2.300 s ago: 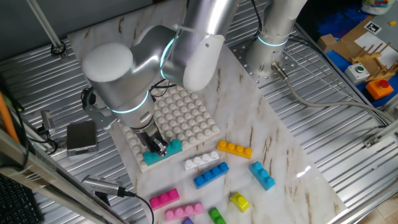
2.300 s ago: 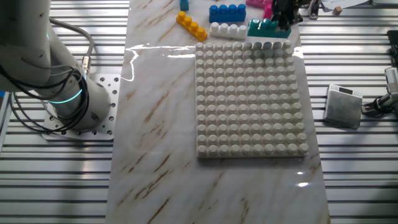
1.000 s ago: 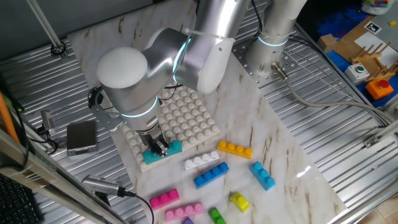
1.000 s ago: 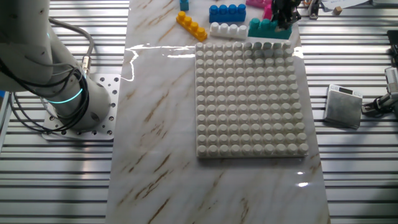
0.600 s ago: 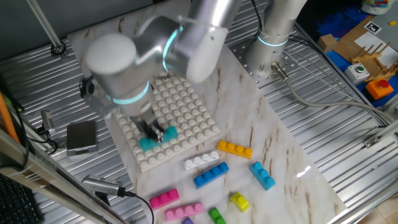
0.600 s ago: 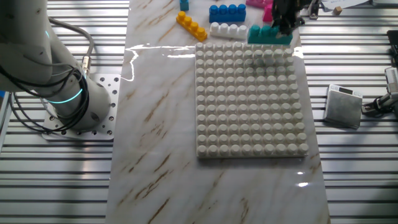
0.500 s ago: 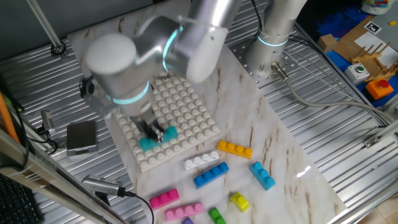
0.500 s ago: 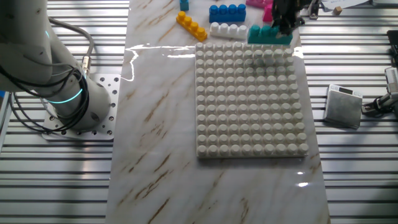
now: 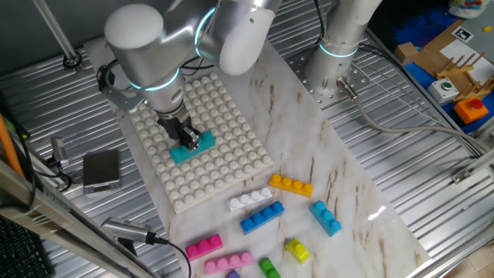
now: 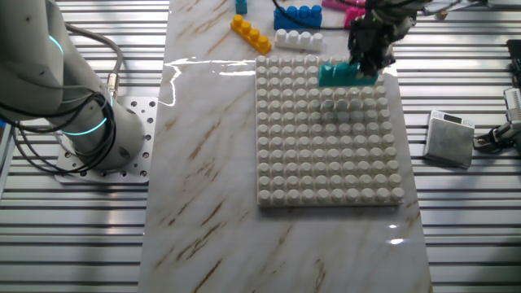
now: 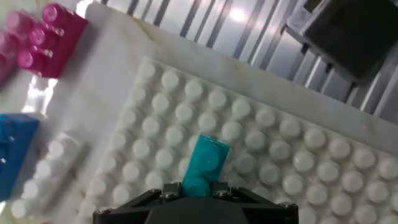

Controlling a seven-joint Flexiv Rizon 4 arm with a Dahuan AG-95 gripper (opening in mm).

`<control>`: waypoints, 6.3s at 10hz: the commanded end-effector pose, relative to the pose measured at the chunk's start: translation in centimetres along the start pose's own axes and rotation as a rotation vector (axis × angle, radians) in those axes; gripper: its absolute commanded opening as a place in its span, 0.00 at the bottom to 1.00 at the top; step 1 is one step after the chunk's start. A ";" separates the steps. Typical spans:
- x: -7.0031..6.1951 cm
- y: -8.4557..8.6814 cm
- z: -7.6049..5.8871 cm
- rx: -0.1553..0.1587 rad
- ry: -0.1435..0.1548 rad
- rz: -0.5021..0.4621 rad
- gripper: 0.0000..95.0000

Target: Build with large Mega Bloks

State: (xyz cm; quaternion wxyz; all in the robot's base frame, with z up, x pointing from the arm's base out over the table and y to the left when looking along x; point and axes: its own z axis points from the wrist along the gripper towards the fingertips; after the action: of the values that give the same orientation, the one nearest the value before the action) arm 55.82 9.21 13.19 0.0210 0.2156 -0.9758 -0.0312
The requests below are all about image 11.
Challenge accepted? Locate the magenta three-stud block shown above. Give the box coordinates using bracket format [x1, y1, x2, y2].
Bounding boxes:
[17, 2, 89, 78]

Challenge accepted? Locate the white studded baseplate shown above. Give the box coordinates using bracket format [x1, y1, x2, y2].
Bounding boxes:
[74, 55, 398, 224]

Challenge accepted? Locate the white four-stud block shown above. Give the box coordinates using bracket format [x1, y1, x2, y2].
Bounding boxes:
[9, 130, 90, 220]

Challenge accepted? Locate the blue four-stud block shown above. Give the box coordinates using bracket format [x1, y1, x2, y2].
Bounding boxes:
[0, 113, 40, 202]

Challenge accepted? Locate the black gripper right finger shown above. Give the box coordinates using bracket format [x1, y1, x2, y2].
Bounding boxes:
[213, 182, 299, 224]

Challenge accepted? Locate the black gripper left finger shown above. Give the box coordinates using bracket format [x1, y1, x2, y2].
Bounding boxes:
[93, 182, 183, 224]

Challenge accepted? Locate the white marble board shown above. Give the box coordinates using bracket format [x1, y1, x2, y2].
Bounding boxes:
[0, 0, 398, 224]

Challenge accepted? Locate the silver digital scale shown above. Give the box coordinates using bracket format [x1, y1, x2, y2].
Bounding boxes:
[285, 0, 398, 85]

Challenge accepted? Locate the teal four-stud block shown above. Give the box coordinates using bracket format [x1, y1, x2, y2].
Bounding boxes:
[181, 132, 231, 198]

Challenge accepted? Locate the light pink four-stud block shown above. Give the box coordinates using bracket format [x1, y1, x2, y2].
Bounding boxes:
[0, 9, 40, 91]

